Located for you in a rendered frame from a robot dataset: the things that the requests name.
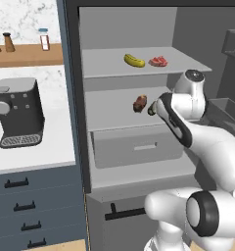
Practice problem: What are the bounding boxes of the brown steak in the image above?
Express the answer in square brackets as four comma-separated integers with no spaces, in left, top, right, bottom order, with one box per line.
[132,94,149,114]

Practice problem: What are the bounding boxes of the grey fridge shelf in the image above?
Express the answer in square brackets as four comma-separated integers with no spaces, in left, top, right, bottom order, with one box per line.
[84,85,176,132]
[81,46,212,79]

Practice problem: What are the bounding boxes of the grey fridge crisper drawer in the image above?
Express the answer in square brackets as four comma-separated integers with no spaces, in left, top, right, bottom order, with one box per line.
[91,125,186,170]

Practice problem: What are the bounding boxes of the yellow banana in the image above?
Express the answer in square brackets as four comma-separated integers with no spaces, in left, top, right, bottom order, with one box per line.
[123,53,146,69]

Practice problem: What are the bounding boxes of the red raw meat slices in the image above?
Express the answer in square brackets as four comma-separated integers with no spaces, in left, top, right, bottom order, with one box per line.
[147,55,169,69]

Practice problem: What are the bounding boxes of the blue-grey drawer front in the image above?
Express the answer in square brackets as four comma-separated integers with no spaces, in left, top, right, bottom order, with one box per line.
[0,212,87,241]
[0,164,83,201]
[0,228,88,251]
[0,190,85,224]

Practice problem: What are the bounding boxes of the dark grey coffee machine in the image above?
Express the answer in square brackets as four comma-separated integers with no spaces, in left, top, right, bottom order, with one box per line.
[0,76,46,150]

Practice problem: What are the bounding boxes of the grey open fridge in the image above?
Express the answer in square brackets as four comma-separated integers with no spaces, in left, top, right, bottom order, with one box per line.
[62,0,235,251]

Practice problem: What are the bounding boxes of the grey freezer drawer front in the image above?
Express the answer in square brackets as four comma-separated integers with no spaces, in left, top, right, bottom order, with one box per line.
[85,176,202,251]

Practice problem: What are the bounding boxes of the grey fridge door bin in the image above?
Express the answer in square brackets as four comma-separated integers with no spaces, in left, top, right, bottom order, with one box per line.
[205,97,235,145]

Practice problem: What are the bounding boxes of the white bottle with red label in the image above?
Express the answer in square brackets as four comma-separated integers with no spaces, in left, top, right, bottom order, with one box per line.
[37,27,51,52]

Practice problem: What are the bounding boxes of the grey fridge door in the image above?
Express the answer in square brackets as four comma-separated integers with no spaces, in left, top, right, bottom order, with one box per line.
[216,28,235,109]

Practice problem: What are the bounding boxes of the pale crisper drawer handle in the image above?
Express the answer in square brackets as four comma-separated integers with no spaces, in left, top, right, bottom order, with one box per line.
[133,144,158,152]

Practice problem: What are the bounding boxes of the black freezer drawer handle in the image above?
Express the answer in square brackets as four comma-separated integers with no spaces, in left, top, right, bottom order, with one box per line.
[104,202,147,222]

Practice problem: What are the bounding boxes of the wooden wall shelf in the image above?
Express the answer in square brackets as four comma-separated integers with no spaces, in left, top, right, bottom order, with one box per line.
[0,42,65,69]

